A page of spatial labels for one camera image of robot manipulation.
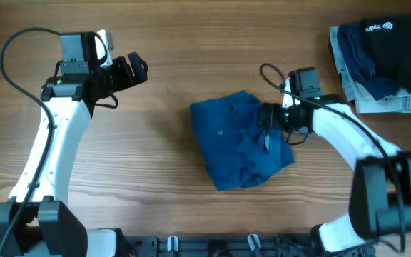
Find light grey denim shorts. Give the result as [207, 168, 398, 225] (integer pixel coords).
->
[330, 26, 411, 114]

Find blue t-shirt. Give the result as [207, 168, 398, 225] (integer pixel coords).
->
[190, 91, 295, 191]

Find left black cable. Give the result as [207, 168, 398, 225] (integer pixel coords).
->
[0, 27, 64, 257]

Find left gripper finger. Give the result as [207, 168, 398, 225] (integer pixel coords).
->
[128, 52, 142, 64]
[131, 59, 148, 85]

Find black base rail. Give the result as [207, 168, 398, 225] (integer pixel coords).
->
[83, 228, 376, 257]

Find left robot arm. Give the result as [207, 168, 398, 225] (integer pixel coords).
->
[0, 30, 148, 256]

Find right black cable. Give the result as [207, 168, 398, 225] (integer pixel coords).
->
[259, 63, 406, 254]

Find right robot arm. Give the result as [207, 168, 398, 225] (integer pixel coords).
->
[259, 67, 411, 256]

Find black cable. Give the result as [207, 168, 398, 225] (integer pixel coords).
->
[259, 63, 406, 254]
[0, 27, 64, 257]

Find navy blue folded garment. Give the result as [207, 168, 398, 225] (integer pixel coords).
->
[337, 23, 398, 100]

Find black garment with white logo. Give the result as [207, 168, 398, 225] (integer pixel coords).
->
[361, 14, 411, 93]

